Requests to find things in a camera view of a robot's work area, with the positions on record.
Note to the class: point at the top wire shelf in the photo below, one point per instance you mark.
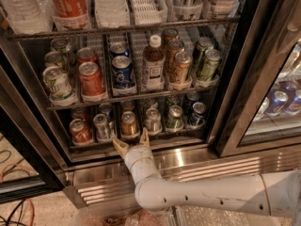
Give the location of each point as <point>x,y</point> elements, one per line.
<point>123,29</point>

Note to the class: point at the clear water bottle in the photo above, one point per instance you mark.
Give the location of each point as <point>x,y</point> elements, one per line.
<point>29,16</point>

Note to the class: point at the green tall can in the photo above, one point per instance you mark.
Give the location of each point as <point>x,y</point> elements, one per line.
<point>211,62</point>
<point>201,45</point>

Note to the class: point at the iced tea bottle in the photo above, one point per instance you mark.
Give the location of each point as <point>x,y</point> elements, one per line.
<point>153,62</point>

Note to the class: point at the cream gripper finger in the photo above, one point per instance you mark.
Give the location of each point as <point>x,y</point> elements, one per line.
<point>121,147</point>
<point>144,139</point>

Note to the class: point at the green tall can rear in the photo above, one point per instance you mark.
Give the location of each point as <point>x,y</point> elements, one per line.
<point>201,45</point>

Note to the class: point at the white empty plastic tray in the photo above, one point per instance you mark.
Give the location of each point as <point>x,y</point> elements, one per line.
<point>149,11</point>

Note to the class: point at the silver can bottom shelf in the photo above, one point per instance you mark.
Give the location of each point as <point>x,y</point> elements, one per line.
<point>102,127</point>

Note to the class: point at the green white 7up can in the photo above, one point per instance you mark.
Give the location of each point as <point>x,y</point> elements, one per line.
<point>59,86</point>

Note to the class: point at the silver white can bottom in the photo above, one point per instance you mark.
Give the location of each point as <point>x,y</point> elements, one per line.
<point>153,121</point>

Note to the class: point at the red coca cola bottle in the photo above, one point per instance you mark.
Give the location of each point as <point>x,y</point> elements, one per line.
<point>72,14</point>

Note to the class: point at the middle wire shelf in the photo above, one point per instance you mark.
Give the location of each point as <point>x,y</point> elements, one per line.
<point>131,97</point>

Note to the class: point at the red can bottom shelf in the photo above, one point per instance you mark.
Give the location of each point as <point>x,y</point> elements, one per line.
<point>80,132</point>

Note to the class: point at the wire shelf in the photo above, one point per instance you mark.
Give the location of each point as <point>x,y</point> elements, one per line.
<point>123,29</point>
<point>131,97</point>

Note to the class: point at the green tall can front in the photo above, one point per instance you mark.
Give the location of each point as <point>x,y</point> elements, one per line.
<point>211,62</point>

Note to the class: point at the gold brown can front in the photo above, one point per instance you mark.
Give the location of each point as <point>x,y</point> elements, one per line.
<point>180,68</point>

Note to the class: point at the green can bottom shelf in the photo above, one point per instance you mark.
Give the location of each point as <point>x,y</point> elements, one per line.
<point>174,118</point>

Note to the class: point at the orange soda can front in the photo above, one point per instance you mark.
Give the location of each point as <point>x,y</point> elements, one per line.
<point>129,126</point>

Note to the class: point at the clear plastic bin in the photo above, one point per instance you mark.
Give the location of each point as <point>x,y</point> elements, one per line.
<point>198,216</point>
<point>109,215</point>

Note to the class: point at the blue can bottom shelf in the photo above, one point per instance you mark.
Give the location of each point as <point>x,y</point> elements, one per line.
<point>196,116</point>

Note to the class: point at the red soda can middle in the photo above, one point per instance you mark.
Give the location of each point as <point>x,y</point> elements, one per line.
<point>90,75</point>

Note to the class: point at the fridge right glass door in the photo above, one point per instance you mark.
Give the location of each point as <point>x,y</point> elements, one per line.
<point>256,122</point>

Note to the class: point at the blue can middle rear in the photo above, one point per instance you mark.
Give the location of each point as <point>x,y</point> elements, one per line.
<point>118,49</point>

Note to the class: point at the blue pepsi can right fridge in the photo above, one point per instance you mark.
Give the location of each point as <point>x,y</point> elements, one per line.
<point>278,99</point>

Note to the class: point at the blue pepsi can middle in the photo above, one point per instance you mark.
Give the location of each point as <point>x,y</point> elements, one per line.
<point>122,71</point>

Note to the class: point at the red can middle rear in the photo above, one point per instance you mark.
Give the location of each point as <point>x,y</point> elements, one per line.
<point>87,54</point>

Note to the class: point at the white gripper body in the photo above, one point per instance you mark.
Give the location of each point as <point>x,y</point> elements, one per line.
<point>136,155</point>

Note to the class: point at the gold brown can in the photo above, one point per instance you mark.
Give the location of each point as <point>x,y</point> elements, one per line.
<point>180,68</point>
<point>173,47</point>

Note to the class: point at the right clear plastic bin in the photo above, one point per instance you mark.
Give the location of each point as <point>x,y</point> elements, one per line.
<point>198,216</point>

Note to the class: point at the left clear plastic bin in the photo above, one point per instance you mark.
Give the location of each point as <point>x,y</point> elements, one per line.
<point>109,215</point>

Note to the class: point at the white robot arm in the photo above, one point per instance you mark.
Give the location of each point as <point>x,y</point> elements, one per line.
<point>270,194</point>

